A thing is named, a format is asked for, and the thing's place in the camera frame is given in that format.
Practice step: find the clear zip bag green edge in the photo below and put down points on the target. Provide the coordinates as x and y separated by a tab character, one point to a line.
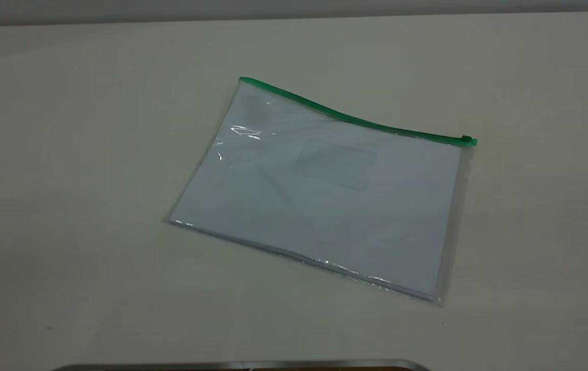
325	221

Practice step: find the green zipper slider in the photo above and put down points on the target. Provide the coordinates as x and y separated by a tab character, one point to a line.
467	139

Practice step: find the grey metal bar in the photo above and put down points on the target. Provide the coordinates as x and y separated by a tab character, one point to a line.
247	365

